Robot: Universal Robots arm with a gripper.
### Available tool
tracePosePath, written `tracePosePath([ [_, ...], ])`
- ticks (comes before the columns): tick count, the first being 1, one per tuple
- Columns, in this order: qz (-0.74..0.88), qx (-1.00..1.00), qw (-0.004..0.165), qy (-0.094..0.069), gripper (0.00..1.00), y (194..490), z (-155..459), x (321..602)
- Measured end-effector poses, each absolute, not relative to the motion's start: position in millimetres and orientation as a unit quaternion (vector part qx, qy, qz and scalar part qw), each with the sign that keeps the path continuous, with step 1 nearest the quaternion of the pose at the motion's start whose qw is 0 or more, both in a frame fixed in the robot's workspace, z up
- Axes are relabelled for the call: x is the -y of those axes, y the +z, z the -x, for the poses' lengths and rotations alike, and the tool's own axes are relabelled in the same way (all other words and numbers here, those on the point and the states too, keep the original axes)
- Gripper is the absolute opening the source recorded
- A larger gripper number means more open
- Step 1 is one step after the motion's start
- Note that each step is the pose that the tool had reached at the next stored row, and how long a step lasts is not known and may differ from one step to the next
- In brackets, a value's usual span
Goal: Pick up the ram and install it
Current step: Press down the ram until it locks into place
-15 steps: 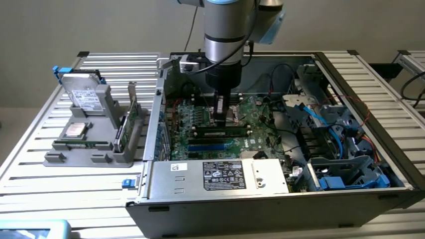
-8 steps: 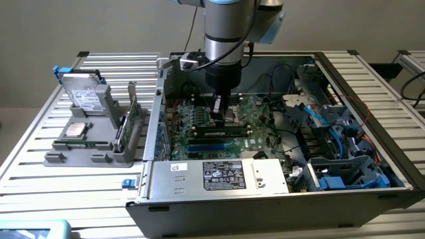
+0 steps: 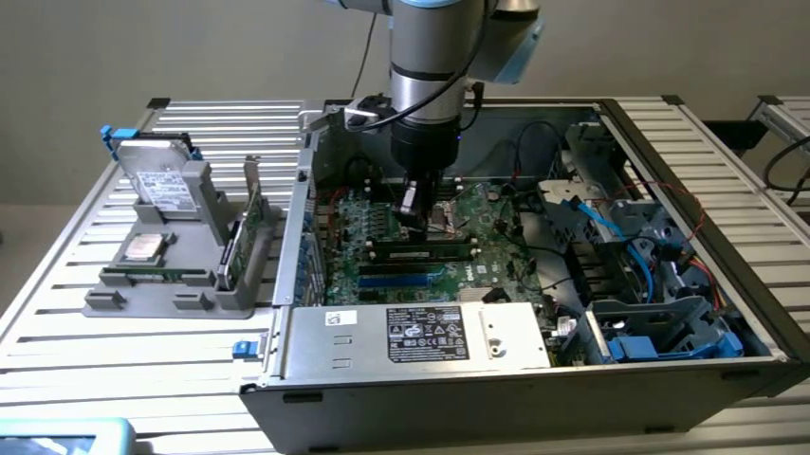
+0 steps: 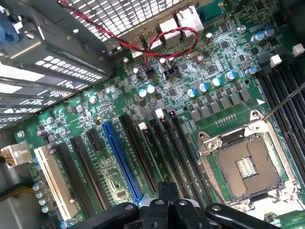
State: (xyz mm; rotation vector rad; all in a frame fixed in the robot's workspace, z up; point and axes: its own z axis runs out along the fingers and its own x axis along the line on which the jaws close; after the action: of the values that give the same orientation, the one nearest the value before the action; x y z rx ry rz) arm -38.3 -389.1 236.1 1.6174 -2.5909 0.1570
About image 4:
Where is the long black expansion slot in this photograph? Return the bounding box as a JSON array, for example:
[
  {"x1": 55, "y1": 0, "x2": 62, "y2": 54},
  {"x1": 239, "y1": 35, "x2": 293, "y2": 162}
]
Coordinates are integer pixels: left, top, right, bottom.
[
  {"x1": 55, "y1": 142, "x2": 96, "y2": 217},
  {"x1": 118, "y1": 114, "x2": 159, "y2": 194},
  {"x1": 70, "y1": 135, "x2": 111, "y2": 212}
]

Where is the blue expansion slot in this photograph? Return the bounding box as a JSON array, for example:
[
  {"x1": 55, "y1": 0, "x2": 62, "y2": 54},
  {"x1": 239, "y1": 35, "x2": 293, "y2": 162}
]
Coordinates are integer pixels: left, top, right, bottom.
[{"x1": 102, "y1": 121, "x2": 144, "y2": 202}]

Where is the metal CPU socket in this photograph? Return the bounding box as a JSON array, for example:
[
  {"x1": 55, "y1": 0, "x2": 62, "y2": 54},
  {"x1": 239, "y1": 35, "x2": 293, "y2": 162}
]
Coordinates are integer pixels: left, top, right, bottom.
[{"x1": 197, "y1": 109, "x2": 304, "y2": 221}]

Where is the short black expansion slot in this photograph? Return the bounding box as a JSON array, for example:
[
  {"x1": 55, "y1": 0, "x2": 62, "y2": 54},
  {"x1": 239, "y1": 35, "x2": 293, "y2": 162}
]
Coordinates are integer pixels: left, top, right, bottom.
[{"x1": 86, "y1": 130, "x2": 106, "y2": 154}]

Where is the white expansion slot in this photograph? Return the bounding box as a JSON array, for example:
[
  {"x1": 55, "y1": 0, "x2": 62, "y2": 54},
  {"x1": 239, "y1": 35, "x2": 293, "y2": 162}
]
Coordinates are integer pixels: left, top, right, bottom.
[{"x1": 34, "y1": 146, "x2": 79, "y2": 221}]

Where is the black fan header connector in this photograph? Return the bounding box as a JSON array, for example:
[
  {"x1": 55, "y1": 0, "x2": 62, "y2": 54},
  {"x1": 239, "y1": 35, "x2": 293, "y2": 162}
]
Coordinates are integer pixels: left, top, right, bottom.
[{"x1": 163, "y1": 66, "x2": 178, "y2": 78}]

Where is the thin metal locking lever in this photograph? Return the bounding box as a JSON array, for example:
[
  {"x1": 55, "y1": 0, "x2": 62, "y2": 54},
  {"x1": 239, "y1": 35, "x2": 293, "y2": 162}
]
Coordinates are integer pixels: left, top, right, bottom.
[{"x1": 263, "y1": 82, "x2": 305, "y2": 121}]

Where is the white power connector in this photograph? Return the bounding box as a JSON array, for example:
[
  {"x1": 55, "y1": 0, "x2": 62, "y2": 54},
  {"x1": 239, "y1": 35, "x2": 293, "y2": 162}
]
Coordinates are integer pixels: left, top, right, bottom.
[{"x1": 0, "y1": 142, "x2": 33, "y2": 167}]

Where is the green computer motherboard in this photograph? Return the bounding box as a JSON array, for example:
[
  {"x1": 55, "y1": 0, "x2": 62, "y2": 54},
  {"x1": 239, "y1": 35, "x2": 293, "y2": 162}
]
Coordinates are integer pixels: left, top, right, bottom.
[{"x1": 14, "y1": 0, "x2": 305, "y2": 229}]

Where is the metal double port block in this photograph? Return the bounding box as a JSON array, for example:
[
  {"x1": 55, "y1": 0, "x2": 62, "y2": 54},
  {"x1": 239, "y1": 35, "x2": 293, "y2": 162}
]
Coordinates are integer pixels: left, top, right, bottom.
[{"x1": 128, "y1": 27, "x2": 159, "y2": 59}]

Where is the metal USB port block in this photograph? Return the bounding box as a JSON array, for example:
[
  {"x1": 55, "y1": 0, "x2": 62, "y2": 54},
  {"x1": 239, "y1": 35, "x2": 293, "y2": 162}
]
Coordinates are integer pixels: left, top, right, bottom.
[{"x1": 157, "y1": 17, "x2": 179, "y2": 46}]

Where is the metal ethernet port block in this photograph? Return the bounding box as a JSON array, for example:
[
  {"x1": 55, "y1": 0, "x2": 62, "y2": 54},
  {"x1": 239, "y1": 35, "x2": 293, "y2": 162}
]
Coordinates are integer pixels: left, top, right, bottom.
[{"x1": 175, "y1": 5, "x2": 205, "y2": 39}]

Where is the grey metal PC case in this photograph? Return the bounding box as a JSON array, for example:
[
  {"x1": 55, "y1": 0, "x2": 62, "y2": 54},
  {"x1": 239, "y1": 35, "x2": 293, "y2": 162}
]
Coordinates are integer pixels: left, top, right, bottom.
[{"x1": 0, "y1": 0, "x2": 205, "y2": 229}]

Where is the blue plastic case latch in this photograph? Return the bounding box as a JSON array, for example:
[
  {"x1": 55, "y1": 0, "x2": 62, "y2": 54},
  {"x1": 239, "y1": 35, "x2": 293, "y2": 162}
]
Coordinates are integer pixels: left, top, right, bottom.
[{"x1": 0, "y1": 15, "x2": 19, "y2": 54}]

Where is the yellow and black wire bundle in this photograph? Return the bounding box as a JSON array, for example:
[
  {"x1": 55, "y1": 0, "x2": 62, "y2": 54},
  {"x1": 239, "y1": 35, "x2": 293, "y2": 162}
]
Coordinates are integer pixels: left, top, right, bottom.
[{"x1": 0, "y1": 182, "x2": 35, "y2": 200}]

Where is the red and black twisted wire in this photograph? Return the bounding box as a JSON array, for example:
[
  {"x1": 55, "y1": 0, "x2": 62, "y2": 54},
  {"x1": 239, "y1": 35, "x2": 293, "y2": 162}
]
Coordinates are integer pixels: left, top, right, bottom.
[{"x1": 54, "y1": 0, "x2": 200, "y2": 71}]

